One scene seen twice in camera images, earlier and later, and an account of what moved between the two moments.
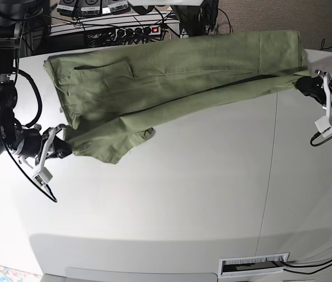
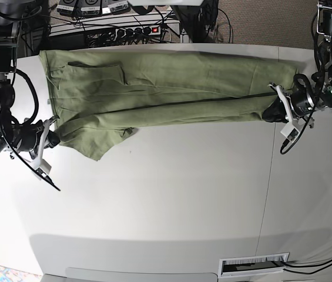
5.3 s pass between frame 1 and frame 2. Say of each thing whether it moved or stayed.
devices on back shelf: stayed
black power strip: stayed
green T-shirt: moved
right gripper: moved
